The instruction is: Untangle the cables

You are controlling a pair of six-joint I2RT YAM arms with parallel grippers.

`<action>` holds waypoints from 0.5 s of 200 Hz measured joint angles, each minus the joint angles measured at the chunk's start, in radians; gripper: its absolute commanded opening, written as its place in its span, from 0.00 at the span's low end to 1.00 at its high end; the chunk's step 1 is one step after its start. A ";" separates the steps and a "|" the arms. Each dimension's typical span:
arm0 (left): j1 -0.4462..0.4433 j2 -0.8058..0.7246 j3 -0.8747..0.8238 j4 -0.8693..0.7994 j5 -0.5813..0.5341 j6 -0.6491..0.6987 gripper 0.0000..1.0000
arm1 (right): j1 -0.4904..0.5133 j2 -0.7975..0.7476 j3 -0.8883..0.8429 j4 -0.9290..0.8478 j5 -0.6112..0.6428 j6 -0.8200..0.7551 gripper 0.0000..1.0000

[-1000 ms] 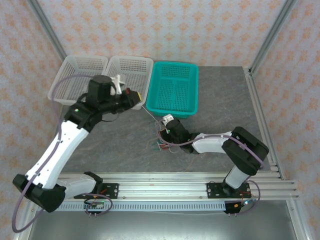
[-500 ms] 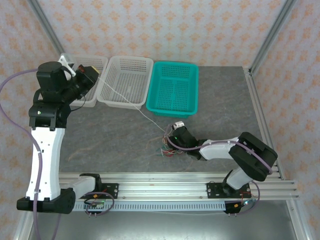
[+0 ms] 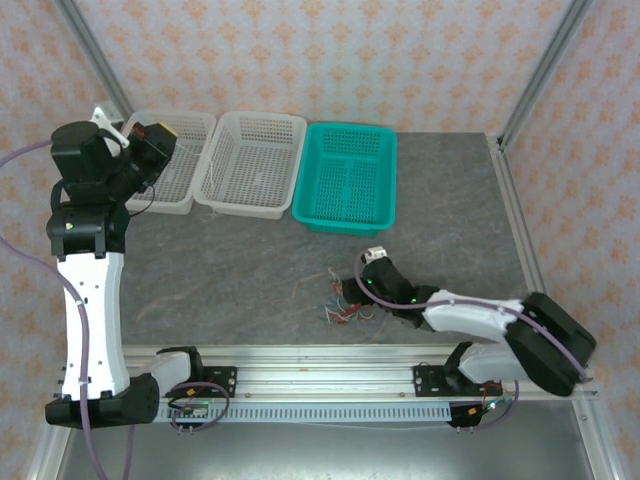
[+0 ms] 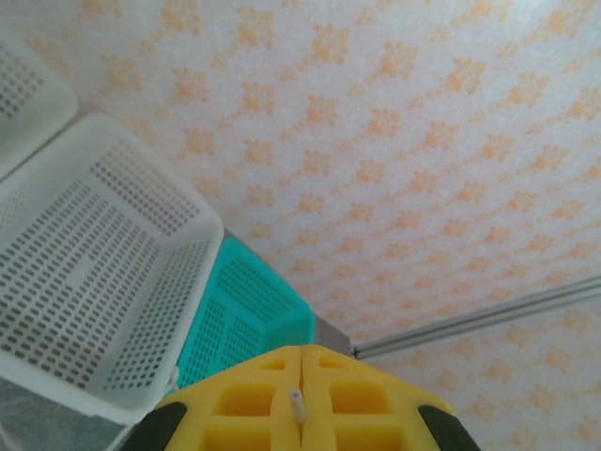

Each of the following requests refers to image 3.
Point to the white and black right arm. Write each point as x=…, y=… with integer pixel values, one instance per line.
x=470, y=317

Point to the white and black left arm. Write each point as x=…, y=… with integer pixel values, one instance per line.
x=90, y=325

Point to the aluminium frame post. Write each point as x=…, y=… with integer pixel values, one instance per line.
x=85, y=40
x=552, y=50

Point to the white plastic mesh basket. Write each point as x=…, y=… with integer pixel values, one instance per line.
x=250, y=170
x=185, y=165

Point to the aluminium frame side rail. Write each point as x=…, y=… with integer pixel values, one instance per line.
x=517, y=215
x=47, y=460

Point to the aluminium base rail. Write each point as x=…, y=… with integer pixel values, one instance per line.
x=325, y=375

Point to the small circuit board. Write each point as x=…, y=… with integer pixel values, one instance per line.
x=192, y=411
x=492, y=404

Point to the teal plastic mesh basket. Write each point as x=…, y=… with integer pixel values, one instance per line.
x=345, y=180

